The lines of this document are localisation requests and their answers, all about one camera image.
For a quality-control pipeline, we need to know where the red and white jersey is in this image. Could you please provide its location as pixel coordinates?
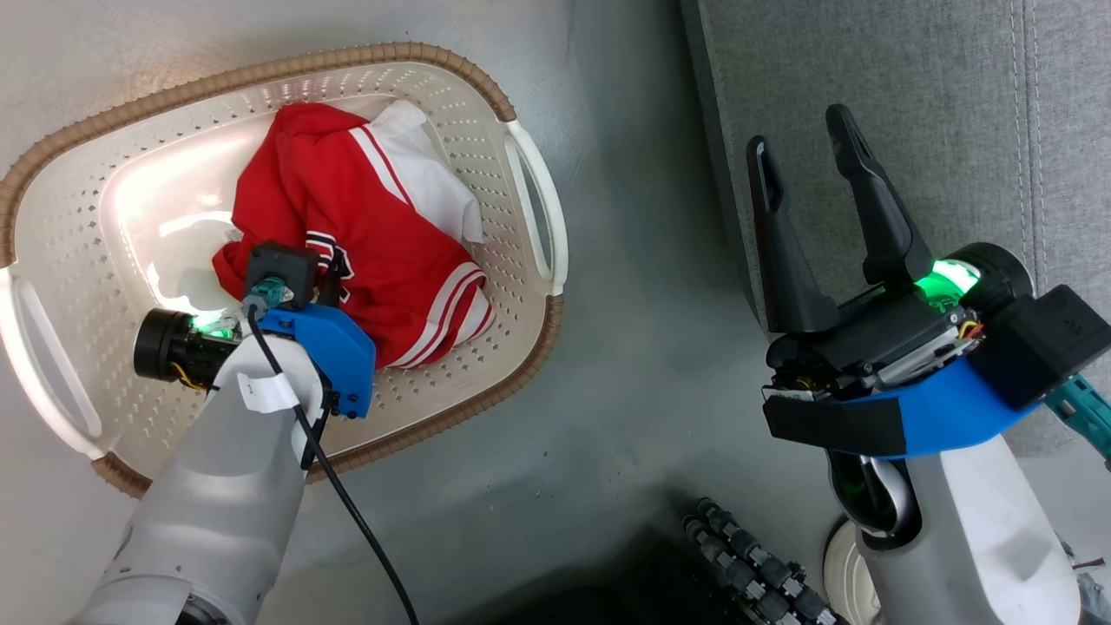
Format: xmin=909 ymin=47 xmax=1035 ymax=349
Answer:
xmin=212 ymin=99 xmax=496 ymax=370

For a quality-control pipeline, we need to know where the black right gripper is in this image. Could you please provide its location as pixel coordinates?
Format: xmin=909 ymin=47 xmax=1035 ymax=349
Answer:
xmin=746 ymin=103 xmax=1035 ymax=405

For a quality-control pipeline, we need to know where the blue left camera mount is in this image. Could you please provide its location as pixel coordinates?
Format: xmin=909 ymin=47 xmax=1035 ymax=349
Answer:
xmin=257 ymin=303 xmax=378 ymax=419

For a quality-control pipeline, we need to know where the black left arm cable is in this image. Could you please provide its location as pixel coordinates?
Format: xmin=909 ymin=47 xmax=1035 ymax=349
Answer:
xmin=246 ymin=298 xmax=423 ymax=625

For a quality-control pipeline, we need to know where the blue right camera mount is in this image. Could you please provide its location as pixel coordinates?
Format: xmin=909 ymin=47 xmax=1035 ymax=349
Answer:
xmin=763 ymin=354 xmax=1058 ymax=459

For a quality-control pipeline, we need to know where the cream perforated laundry basket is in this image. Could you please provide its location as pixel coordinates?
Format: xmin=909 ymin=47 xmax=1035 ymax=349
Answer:
xmin=0 ymin=42 xmax=569 ymax=498

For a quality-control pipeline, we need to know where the grey fabric sofa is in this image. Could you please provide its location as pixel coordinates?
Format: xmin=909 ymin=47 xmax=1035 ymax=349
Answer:
xmin=680 ymin=0 xmax=1111 ymax=459

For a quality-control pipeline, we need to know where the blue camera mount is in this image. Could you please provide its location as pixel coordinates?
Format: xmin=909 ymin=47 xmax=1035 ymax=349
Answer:
xmin=257 ymin=303 xmax=378 ymax=419
xmin=763 ymin=354 xmax=1058 ymax=459

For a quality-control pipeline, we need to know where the white round wheel hub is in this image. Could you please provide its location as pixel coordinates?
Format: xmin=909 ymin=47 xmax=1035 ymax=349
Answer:
xmin=821 ymin=516 xmax=879 ymax=625

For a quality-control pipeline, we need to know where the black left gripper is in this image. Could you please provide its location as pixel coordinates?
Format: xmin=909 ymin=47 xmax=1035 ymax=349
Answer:
xmin=133 ymin=254 xmax=348 ymax=390

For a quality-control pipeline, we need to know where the teal cable connector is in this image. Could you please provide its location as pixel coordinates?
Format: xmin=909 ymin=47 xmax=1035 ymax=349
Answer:
xmin=1044 ymin=376 xmax=1111 ymax=463

